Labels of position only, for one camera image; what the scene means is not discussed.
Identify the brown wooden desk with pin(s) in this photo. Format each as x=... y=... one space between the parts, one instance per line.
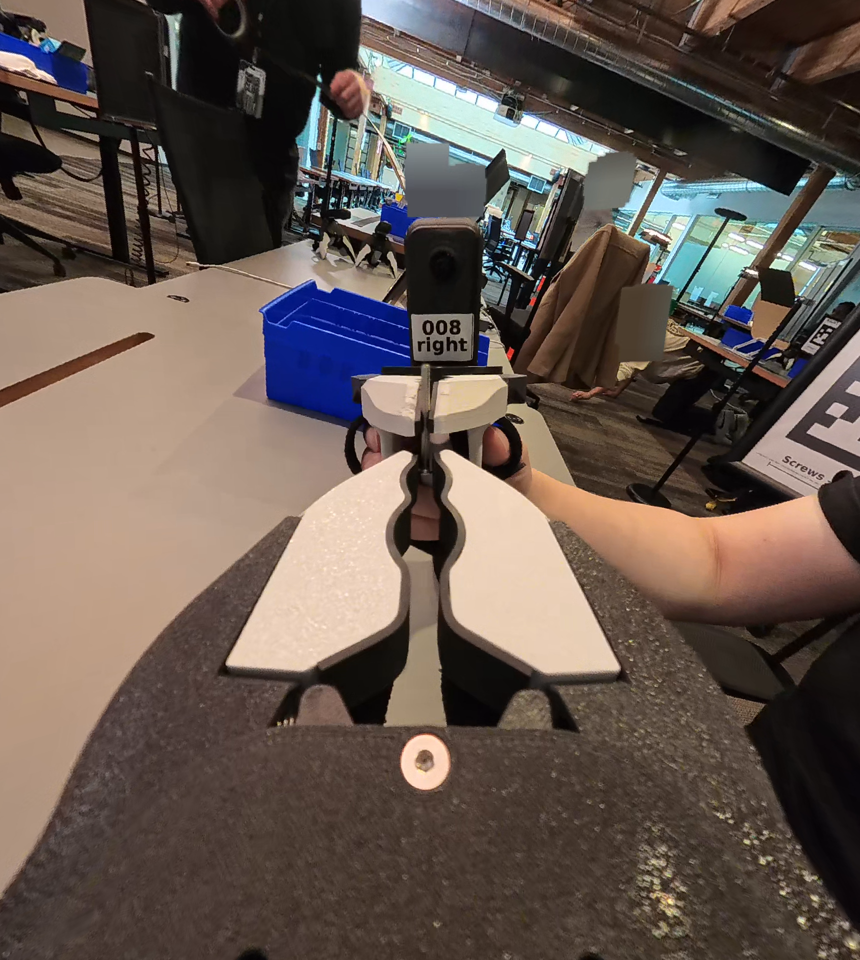
x=25 y=84

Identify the spare black grey gripper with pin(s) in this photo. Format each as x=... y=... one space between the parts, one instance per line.
x=377 y=251
x=329 y=240

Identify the grey chair base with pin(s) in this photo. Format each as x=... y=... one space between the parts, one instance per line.
x=730 y=660

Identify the blue plastic bin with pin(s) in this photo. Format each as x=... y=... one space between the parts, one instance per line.
x=310 y=352
x=17 y=52

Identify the black office chair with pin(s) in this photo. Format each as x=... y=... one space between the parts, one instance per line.
x=2 y=154

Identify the grey desk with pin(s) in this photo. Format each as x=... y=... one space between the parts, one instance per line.
x=100 y=487
x=310 y=262

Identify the person's right hand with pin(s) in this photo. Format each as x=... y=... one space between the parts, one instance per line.
x=509 y=457

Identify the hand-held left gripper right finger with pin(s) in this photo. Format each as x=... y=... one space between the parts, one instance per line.
x=527 y=592

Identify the person's black shirt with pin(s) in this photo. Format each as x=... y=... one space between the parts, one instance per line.
x=850 y=675

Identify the black white code sign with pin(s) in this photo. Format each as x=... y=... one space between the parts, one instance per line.
x=850 y=405

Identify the person's right forearm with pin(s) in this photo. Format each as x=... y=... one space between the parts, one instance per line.
x=700 y=555

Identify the silver metal screw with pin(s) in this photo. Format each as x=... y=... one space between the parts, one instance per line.
x=425 y=405

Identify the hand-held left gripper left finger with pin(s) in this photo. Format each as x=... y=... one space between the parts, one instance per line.
x=325 y=592

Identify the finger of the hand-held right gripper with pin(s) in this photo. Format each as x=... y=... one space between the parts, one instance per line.
x=471 y=401
x=392 y=405

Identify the black pole stand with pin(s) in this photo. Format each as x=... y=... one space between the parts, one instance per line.
x=647 y=493

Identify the white id badge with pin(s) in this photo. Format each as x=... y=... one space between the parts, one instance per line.
x=250 y=90

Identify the brown coat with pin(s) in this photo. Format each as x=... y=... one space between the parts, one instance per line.
x=587 y=300

